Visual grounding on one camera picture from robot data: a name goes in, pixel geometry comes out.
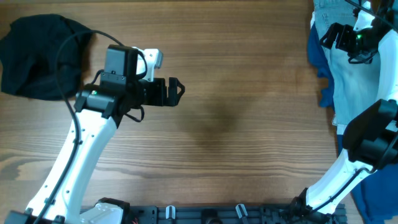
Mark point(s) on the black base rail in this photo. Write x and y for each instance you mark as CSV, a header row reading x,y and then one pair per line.
x,y
265,214

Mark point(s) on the black crumpled garment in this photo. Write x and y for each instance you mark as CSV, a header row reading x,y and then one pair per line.
x,y
42,57

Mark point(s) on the light blue denim shorts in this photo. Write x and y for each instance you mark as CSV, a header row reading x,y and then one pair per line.
x,y
355,85

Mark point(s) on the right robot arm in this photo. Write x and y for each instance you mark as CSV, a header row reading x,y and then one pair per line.
x,y
369,142

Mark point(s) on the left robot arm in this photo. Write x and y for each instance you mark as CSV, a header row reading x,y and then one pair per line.
x,y
126,82

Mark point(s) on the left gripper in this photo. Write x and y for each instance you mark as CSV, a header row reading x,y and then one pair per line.
x,y
159,98

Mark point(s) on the dark blue t-shirt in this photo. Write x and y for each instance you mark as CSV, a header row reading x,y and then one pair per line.
x,y
376,196

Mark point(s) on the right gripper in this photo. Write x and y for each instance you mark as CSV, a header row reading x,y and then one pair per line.
x,y
344,32

